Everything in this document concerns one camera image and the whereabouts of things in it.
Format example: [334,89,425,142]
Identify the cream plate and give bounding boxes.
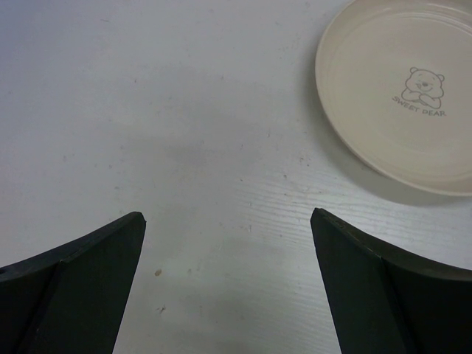
[314,1,471,197]

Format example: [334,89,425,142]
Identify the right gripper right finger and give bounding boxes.
[310,208,471,353]

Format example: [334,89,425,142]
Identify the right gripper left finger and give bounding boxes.
[1,212,146,353]

